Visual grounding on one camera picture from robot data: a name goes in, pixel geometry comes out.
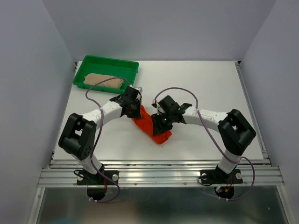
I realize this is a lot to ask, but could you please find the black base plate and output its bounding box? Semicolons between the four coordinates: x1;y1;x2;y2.
73;169;119;186
197;169;243;186

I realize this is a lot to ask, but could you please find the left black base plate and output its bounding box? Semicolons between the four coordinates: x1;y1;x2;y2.
73;169;119;186

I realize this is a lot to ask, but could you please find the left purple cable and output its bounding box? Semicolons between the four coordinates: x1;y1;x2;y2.
85;77;121;203

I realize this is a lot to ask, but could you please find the purple cable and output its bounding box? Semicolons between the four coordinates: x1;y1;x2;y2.
153;87;256;202
85;77;121;203

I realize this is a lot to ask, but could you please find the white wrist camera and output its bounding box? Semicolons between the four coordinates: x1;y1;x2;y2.
135;87;142;93
152;99;165;115

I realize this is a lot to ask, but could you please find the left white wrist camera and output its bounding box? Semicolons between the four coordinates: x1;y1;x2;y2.
135;87;142;93

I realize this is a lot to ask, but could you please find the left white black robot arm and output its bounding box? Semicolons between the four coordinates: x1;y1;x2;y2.
58;85;142;184

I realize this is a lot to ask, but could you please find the beige folded t shirt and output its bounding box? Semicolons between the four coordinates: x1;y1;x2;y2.
83;73;124;89

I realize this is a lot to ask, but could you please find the aluminium rail frame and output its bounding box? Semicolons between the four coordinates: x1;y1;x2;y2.
29;61;297;224

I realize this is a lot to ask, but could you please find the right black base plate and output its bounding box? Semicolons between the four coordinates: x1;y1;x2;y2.
197;169;243;186

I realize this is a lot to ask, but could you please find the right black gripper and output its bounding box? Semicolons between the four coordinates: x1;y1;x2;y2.
151;111;174;136

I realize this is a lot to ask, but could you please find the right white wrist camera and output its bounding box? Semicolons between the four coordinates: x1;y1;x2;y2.
152;99;165;115

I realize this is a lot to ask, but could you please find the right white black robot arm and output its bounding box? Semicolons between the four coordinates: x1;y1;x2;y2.
151;95;256;186

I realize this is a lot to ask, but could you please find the orange t shirt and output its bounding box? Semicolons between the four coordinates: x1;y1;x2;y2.
132;105;172;145

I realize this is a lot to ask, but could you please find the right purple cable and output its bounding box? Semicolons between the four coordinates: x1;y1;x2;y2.
153;87;256;202

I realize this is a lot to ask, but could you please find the green plastic tray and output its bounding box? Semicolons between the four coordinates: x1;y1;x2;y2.
72;56;139;95

